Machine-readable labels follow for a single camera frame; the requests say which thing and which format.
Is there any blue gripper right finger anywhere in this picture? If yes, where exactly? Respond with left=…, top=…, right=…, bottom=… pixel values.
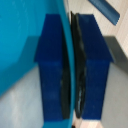
left=70, top=11, right=113, bottom=121

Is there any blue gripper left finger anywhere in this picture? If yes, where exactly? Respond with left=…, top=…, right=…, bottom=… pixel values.
left=33, top=13, right=72, bottom=122

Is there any blue plastic bowl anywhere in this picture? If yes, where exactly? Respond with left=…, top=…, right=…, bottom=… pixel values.
left=0, top=0, right=77, bottom=99

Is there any dark blue box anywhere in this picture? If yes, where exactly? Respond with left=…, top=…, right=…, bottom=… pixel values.
left=87, top=0, right=121, bottom=25

